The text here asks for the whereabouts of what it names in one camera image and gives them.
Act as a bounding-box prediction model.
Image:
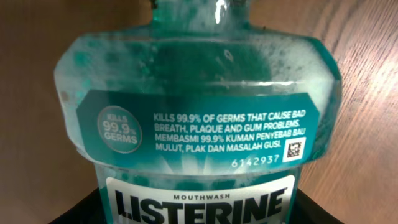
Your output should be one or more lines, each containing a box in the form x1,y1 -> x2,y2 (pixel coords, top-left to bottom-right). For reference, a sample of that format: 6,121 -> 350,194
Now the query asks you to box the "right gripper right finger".
290,189 -> 343,224

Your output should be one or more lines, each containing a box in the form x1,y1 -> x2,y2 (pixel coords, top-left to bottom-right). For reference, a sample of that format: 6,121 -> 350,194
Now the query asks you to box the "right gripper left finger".
49,188 -> 107,224

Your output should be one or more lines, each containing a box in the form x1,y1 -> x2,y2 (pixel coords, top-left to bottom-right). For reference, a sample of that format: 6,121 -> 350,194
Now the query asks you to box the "teal mouthwash bottle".
54,1 -> 342,223

